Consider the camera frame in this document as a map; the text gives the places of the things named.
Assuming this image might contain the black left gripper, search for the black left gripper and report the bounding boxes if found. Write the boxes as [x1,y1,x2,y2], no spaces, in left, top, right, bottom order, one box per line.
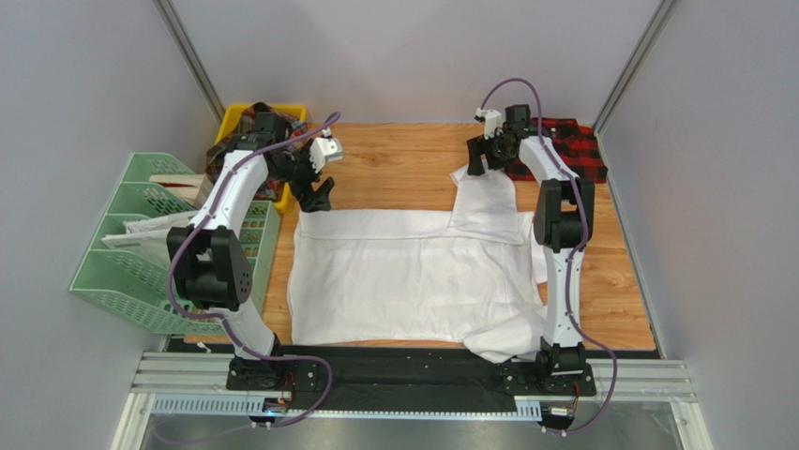
[269,140,335,213]

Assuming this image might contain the white long sleeve shirt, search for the white long sleeve shirt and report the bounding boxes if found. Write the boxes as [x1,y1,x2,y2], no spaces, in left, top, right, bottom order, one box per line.
[287,169,547,363]

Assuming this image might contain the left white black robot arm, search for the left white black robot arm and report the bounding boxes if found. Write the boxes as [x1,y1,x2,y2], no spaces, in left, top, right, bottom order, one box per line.
[166,112,343,392]

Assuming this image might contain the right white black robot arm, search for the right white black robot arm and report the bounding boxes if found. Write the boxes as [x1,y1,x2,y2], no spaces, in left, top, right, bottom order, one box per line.
[467,105,596,397]

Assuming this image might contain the multicolour plaid shirt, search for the multicolour plaid shirt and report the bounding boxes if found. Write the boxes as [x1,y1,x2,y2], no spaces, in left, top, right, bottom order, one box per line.
[204,101,309,195]

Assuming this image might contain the red black plaid folded shirt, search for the red black plaid folded shirt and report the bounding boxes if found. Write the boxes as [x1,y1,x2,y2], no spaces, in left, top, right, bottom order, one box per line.
[542,117,608,184]

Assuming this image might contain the yellow plastic bin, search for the yellow plastic bin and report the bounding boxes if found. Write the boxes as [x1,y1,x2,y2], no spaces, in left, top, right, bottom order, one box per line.
[215,103,309,216]

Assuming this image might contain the papers in file rack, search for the papers in file rack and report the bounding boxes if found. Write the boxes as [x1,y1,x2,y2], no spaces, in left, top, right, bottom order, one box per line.
[99,174,213,267]

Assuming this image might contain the green mesh file rack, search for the green mesh file rack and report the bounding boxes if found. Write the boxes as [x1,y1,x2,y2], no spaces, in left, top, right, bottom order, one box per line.
[68,153,281,336]

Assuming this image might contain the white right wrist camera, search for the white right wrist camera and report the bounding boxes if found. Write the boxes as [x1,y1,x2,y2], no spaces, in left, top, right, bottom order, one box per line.
[475,108,504,140]

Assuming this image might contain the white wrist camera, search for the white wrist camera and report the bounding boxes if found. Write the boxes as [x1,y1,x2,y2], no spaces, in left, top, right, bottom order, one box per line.
[309,137,344,173]
[475,108,504,140]

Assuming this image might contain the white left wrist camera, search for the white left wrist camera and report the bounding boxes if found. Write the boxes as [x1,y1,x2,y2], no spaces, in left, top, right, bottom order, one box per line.
[309,137,344,173]

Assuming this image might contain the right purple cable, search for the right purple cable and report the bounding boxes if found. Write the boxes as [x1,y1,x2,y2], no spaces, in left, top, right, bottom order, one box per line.
[479,78,619,438]

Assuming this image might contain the purple cable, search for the purple cable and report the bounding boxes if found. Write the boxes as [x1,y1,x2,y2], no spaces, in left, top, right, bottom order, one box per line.
[479,78,619,438]
[152,112,343,430]

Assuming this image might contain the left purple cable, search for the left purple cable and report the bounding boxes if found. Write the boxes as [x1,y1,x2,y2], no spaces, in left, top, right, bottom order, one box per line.
[152,112,343,430]

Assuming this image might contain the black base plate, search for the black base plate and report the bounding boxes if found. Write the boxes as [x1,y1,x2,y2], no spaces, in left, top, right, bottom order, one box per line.
[165,338,597,413]

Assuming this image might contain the left aluminium corner post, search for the left aluminium corner post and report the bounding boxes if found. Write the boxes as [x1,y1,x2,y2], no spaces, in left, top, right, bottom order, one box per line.
[153,0,225,123]

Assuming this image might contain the aluminium corner post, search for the aluminium corner post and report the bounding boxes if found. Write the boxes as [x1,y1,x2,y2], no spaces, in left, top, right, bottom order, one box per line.
[153,0,225,123]
[594,0,681,136]

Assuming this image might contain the right aluminium corner post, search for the right aluminium corner post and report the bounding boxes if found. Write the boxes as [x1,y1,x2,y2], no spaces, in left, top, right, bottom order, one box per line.
[594,0,681,136]

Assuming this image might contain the aluminium rail frame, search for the aluminium rail frame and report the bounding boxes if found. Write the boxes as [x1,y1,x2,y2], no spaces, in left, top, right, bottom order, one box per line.
[113,346,712,449]

